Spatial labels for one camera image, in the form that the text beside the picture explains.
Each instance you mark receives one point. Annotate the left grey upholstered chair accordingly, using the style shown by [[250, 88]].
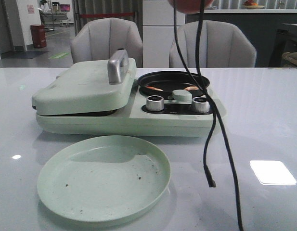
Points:
[[100, 39]]

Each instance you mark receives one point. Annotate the left silver control knob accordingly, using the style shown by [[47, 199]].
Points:
[[154, 103]]

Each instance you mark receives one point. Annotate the fruit bowl on counter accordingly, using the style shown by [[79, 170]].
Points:
[[250, 4]]

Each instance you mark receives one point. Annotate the red barrier tape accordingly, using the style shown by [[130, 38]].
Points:
[[106, 15]]

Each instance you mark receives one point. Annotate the mint green breakfast maker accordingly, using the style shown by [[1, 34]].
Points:
[[128, 120]]

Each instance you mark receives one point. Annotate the right grey upholstered chair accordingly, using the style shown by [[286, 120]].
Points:
[[222, 45]]

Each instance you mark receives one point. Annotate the mint green round plate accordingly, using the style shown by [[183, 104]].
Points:
[[106, 180]]

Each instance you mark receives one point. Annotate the red trash bin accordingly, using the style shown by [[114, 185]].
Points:
[[38, 36]]

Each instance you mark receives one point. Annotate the silver control knob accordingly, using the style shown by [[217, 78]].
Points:
[[200, 105], [154, 103]]

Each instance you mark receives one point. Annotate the mint green hinged lid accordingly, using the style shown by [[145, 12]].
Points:
[[88, 87]]

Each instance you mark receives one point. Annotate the pink bowl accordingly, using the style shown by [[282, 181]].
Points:
[[189, 6]]

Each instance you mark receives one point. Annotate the white cabinet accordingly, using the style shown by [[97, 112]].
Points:
[[157, 32]]

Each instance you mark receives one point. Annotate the dark grey counter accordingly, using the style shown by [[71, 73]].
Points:
[[272, 32]]

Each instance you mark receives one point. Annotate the right silver control knob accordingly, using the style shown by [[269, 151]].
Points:
[[200, 105]]

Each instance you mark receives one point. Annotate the black round frying pan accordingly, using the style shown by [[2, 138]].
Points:
[[168, 81]]

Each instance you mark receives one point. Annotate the orange shrimp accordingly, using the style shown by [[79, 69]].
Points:
[[153, 88], [191, 88]]

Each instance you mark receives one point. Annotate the grey upholstered chair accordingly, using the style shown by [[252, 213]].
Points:
[[100, 39], [222, 45]]

